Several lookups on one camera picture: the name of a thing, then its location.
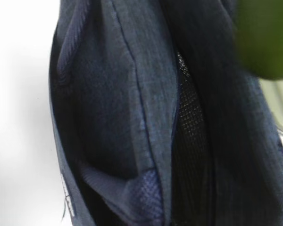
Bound navy blue fabric bag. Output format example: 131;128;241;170
49;0;283;226

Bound green lidded glass container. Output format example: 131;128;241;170
235;0;283;136

